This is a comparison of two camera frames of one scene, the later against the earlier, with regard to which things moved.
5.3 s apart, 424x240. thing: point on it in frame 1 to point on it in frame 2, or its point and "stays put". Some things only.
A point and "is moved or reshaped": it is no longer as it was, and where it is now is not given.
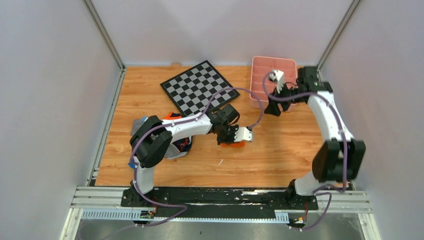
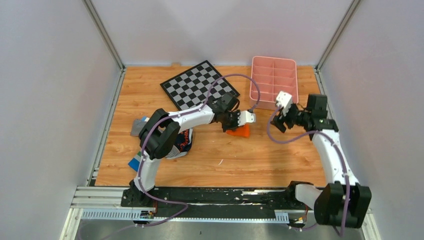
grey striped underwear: (173, 151) stays put
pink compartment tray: (260, 66) stays put
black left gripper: (234, 129) to (225, 128)
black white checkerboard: (192, 90) stays put
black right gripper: (272, 108) to (279, 120)
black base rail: (218, 202) stays put
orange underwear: (240, 144) is moved or reshaped
